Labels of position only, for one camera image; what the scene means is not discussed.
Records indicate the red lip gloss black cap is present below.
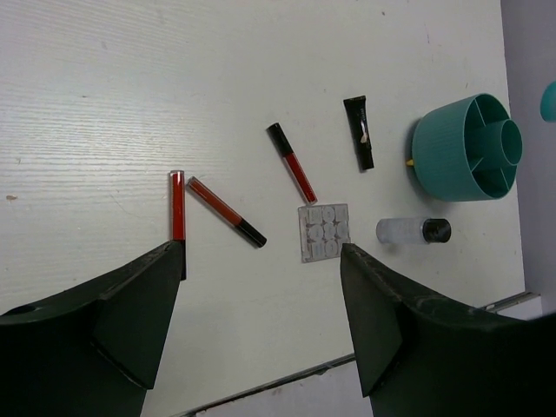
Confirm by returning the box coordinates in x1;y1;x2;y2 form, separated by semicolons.
186;175;268;249

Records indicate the teal round organizer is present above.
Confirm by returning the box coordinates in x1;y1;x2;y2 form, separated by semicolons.
410;93;523;202

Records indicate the black squeeze tube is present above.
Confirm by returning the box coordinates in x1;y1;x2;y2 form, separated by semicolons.
343;96;374;171

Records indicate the clear bottle black cap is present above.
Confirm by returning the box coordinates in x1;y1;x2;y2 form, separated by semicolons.
375;217;452;245

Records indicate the red lip gloss tube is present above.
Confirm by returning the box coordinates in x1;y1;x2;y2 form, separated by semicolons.
169;170;187;281

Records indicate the red lip gloss near palette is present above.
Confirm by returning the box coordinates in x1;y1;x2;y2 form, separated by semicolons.
267;122;318;204

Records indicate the clear eyeshadow palette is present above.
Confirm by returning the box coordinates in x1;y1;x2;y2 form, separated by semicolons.
297;203;351;263

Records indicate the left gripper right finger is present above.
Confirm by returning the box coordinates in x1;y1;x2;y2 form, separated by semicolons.
341;244;555;416

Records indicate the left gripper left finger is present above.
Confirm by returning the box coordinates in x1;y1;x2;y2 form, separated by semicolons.
1;242;182;416

